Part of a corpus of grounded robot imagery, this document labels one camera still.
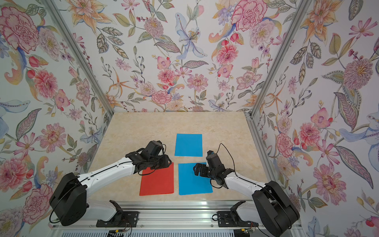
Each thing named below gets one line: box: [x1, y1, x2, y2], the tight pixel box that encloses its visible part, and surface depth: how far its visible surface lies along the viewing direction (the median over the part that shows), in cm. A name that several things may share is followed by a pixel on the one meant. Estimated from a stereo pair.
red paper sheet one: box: [139, 161, 175, 197], surface depth 87 cm
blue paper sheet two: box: [174, 133, 203, 158], surface depth 109 cm
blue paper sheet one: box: [178, 162, 214, 196], surface depth 89 cm
